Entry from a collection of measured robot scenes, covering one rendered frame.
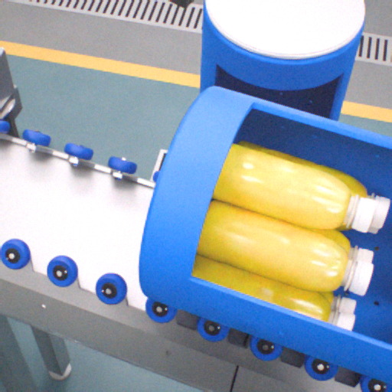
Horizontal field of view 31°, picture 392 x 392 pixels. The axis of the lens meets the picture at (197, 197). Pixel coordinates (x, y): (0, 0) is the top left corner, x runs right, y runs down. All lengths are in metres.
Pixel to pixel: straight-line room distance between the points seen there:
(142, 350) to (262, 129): 0.36
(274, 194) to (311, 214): 0.05
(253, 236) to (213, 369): 0.28
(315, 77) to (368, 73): 1.49
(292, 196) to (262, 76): 0.44
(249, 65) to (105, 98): 1.38
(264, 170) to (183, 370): 0.36
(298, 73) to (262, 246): 0.46
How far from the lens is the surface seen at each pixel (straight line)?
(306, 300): 0.86
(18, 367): 1.64
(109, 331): 1.07
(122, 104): 2.53
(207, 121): 0.82
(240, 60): 1.23
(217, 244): 0.84
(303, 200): 0.82
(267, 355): 0.97
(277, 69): 1.21
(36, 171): 1.18
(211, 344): 1.01
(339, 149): 0.98
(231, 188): 0.84
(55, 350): 1.83
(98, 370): 2.00
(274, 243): 0.83
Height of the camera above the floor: 1.84
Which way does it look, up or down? 54 degrees down
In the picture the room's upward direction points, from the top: 3 degrees clockwise
